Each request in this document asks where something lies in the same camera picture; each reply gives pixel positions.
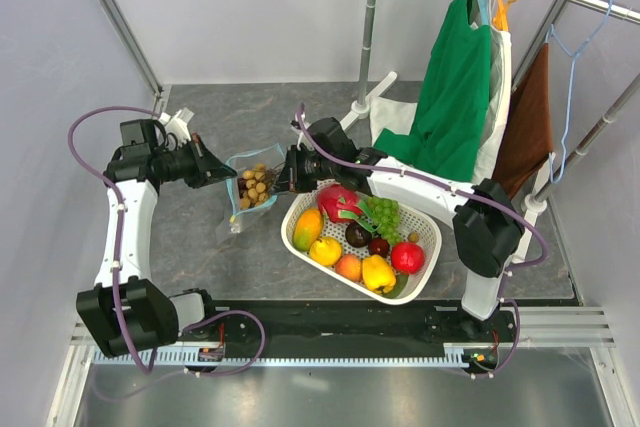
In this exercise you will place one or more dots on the green shirt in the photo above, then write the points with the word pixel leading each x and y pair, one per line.
pixel 445 133

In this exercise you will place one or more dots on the brown longan bunch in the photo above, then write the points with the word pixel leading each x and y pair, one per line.
pixel 260 179

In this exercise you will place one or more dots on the light blue hanger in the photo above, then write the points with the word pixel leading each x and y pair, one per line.
pixel 478 13

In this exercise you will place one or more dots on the white plastic basket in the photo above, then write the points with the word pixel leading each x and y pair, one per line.
pixel 410 285

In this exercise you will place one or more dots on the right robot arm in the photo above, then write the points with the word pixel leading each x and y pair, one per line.
pixel 487 230

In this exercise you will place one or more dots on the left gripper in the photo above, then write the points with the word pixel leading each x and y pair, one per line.
pixel 206 167

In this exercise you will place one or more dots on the yellow bell pepper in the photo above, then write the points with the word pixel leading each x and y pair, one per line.
pixel 378 275

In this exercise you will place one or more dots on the blue wire hanger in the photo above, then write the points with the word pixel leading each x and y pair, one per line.
pixel 556 174

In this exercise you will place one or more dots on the red pomegranate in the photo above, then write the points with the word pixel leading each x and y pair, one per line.
pixel 407 258

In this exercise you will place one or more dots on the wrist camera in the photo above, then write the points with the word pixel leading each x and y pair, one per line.
pixel 176 126
pixel 301 139

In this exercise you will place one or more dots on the clear zip top bag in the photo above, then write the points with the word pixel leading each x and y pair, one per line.
pixel 236 221

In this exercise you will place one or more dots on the white garment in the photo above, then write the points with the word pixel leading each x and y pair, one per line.
pixel 397 116

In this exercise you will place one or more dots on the loose longan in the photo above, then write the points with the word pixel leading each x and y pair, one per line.
pixel 413 237

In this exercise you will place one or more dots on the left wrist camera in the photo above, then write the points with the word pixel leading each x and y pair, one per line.
pixel 176 126

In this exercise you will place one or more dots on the dark mangosteen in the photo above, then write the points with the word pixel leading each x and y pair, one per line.
pixel 357 236

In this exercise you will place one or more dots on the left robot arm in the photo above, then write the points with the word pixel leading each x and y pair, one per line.
pixel 124 311

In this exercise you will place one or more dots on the yellow lemon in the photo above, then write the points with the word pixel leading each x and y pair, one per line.
pixel 326 251

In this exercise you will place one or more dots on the white cable duct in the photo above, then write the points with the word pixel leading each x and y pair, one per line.
pixel 192 354

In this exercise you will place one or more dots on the metal clothes rack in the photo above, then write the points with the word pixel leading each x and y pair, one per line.
pixel 536 202

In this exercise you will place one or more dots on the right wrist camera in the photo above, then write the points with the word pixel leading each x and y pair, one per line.
pixel 301 139

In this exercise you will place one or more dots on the dark red plum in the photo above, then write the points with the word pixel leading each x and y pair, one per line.
pixel 379 246

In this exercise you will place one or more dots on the orange green mango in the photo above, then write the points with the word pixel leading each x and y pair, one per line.
pixel 308 228

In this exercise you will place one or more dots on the dark purple grape bunch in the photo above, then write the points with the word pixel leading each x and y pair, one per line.
pixel 242 189

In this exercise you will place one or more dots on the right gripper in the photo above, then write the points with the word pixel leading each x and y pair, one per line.
pixel 290 178

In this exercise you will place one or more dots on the brown towel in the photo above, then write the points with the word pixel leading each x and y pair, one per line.
pixel 527 141

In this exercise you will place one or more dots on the pink dragon fruit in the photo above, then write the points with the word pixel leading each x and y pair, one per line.
pixel 341 205

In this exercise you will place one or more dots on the green grape bunch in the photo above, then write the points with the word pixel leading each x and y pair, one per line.
pixel 385 217

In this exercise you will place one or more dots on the orange peach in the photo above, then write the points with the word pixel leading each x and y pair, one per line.
pixel 349 266

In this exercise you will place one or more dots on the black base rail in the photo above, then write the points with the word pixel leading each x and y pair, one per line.
pixel 341 329

